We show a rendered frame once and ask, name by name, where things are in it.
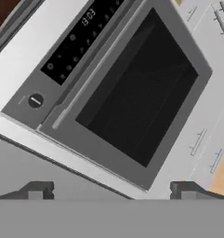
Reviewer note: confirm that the grey microwave oven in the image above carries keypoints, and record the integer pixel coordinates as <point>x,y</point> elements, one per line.
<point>26,108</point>

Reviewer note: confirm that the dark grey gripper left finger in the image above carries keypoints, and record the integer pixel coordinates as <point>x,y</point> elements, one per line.
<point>39,189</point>

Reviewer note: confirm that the black round microwave knob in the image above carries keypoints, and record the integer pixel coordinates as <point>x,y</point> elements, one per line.
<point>36,100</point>

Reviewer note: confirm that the grey microwave door, dark window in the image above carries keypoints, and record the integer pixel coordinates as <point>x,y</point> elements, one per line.
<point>138,89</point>

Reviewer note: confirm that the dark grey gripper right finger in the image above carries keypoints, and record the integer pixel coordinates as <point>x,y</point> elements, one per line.
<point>184,189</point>

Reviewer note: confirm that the white cupboard run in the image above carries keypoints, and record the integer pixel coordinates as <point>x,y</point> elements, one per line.
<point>209,102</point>

